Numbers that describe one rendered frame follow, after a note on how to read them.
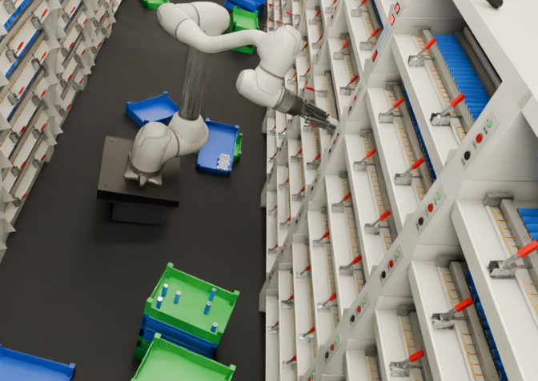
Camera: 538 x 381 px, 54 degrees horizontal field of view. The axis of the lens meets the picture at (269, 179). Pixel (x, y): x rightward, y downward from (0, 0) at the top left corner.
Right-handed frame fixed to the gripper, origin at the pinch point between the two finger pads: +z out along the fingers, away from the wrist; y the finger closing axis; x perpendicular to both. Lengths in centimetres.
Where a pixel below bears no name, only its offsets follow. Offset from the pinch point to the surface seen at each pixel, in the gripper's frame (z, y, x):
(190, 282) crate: -24, -35, 72
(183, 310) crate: -25, -47, 74
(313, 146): 8.9, 20.1, 25.3
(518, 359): -17, -124, -46
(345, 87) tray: -3.6, 5.2, -13.3
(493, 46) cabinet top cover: -21, -71, -70
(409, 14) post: -14, -20, -54
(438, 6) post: -9, -20, -60
